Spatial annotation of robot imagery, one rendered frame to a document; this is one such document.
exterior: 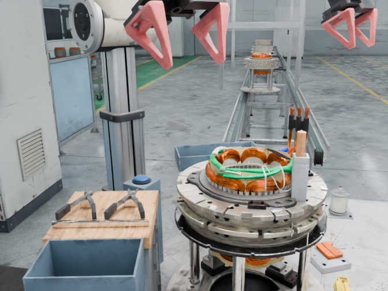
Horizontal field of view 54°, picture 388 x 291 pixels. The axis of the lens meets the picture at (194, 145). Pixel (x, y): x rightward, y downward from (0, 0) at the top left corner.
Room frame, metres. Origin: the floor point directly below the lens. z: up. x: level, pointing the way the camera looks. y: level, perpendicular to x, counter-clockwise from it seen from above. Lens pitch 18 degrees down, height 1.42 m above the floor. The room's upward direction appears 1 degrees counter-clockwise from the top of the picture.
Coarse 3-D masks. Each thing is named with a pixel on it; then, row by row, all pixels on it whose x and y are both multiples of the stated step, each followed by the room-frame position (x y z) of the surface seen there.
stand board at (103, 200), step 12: (96, 192) 0.78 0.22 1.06; (108, 192) 0.78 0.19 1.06; (120, 192) 0.77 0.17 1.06; (144, 192) 0.77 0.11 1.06; (156, 192) 0.77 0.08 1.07; (96, 204) 0.72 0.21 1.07; (108, 204) 0.72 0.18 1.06; (144, 204) 0.71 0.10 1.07; (156, 204) 0.73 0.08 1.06; (72, 216) 0.67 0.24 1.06; (84, 216) 0.67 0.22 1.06; (96, 216) 0.67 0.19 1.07; (120, 216) 0.66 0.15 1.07; (132, 216) 0.66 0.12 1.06; (60, 228) 0.62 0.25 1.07; (72, 228) 0.62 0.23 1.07; (84, 228) 0.62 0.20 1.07; (96, 228) 0.62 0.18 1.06; (108, 228) 0.62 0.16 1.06; (120, 228) 0.62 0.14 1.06; (132, 228) 0.62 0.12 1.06; (144, 228) 0.62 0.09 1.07; (144, 240) 0.59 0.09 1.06
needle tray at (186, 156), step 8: (200, 144) 1.12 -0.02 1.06; (208, 144) 1.12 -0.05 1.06; (216, 144) 1.13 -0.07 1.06; (224, 144) 1.13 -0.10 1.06; (232, 144) 1.14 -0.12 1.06; (240, 144) 1.14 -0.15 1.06; (248, 144) 1.14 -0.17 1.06; (176, 152) 1.07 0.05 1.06; (184, 152) 1.11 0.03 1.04; (192, 152) 1.12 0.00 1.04; (200, 152) 1.12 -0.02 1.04; (208, 152) 1.12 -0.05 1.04; (176, 160) 1.07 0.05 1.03; (184, 160) 1.01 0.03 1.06; (192, 160) 1.01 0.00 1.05; (200, 160) 1.01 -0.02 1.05; (208, 160) 1.02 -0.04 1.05; (184, 168) 1.01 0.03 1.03
